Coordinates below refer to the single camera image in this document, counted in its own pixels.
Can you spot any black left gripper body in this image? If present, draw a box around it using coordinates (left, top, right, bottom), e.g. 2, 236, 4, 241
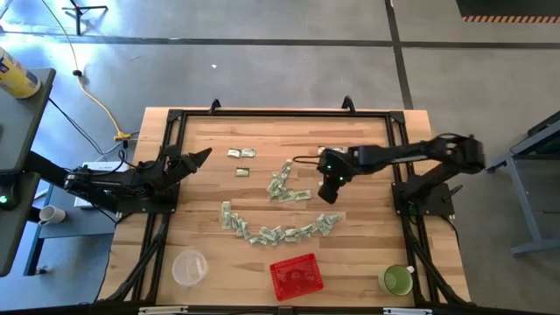
165, 153, 197, 185

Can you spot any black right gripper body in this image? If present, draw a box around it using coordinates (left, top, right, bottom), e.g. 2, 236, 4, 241
318, 147, 361, 185

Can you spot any red plastic slotted basket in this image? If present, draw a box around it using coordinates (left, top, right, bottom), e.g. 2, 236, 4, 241
269, 252, 326, 303

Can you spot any white flat box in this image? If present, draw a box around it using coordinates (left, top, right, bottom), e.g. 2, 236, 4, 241
73, 160, 130, 209

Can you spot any clear plastic round container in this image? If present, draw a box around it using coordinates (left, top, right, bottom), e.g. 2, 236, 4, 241
171, 248, 209, 288

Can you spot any grey low shelf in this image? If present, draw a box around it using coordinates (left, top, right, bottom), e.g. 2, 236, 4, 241
24, 182, 118, 277

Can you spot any dark grey desk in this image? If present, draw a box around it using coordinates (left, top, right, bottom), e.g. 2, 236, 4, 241
0, 67, 58, 278

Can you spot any black tripod stand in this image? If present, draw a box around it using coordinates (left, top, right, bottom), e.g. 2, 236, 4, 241
60, 0, 109, 37

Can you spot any grey metal table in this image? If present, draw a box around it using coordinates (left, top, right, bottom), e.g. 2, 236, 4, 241
483, 108, 560, 257

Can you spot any yellow can blue label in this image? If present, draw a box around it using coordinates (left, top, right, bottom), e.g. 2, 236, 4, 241
0, 45, 42, 100

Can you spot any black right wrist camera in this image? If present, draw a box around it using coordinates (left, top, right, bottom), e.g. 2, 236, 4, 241
316, 178, 342, 206

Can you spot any yellow extension cable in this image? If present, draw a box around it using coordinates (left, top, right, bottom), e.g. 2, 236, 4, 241
41, 0, 132, 142

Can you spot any black aluminium table frame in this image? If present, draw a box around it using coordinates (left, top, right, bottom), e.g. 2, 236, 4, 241
94, 95, 473, 315

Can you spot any green mug white handle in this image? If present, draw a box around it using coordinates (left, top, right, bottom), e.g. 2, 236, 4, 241
377, 263, 416, 298

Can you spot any white metal bracket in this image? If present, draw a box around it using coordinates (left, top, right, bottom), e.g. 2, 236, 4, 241
137, 305, 189, 315
382, 307, 433, 315

